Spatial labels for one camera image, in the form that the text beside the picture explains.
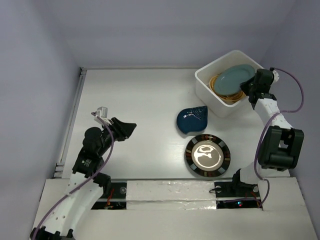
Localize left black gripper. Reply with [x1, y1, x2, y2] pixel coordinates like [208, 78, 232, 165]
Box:
[97, 117, 136, 156]

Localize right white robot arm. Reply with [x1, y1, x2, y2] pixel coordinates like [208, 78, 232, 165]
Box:
[230, 68, 304, 196]

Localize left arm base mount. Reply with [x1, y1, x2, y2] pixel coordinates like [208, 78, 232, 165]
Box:
[91, 180, 127, 210]

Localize white foam base bar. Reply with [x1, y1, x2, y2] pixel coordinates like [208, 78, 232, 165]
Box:
[125, 180, 217, 211]

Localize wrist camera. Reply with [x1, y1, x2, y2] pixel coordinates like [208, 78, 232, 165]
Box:
[91, 106, 111, 126]
[269, 67, 280, 83]

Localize round woven bamboo plate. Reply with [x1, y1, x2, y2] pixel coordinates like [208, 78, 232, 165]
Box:
[208, 74, 246, 105]

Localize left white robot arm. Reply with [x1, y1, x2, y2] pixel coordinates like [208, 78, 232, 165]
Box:
[30, 113, 137, 240]

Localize teal round ceramic plate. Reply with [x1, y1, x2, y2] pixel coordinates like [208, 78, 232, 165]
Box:
[213, 64, 256, 96]

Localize black striped-rim round plate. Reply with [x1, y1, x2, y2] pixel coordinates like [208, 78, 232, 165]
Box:
[184, 134, 231, 178]

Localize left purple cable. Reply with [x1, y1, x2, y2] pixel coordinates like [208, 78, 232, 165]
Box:
[29, 112, 115, 240]

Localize white plastic bin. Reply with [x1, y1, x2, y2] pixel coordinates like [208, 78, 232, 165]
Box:
[194, 50, 262, 118]

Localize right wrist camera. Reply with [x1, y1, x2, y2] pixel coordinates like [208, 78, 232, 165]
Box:
[269, 67, 280, 83]

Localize purple cable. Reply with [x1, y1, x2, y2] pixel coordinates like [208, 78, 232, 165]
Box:
[29, 112, 115, 240]
[253, 66, 305, 209]

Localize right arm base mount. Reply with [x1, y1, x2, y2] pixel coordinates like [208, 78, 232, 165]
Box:
[209, 179, 262, 209]

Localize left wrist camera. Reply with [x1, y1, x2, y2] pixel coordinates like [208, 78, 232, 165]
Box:
[91, 106, 111, 126]

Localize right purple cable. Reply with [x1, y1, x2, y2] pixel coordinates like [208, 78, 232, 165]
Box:
[253, 66, 305, 209]

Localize aluminium frame rail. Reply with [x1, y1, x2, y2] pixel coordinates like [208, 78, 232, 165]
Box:
[52, 67, 88, 179]

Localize dark blue leaf-shaped dish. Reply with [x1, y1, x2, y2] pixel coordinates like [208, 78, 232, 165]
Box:
[176, 105, 208, 135]

